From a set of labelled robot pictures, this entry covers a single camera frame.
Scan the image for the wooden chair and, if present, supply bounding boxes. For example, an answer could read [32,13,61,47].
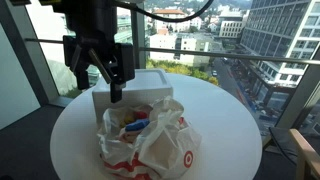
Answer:
[288,128,320,180]

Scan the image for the yellow small object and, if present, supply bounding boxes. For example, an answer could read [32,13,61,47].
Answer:
[119,114,136,128]

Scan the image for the metal window railing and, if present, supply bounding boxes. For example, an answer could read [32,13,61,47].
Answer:
[24,37,320,66]

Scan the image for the dark slanted window frame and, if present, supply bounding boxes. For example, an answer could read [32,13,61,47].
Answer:
[0,0,60,107]

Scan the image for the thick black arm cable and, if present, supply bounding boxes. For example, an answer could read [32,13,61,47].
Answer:
[113,0,214,24]

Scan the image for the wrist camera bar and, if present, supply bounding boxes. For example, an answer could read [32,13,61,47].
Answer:
[63,34,136,84]

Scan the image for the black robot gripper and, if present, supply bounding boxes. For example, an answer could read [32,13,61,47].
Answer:
[53,0,126,104]

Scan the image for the light grey window post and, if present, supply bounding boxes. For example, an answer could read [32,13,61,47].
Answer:
[275,46,320,130]

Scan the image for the white red plastic bag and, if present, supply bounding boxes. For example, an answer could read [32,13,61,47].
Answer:
[96,95,203,180]

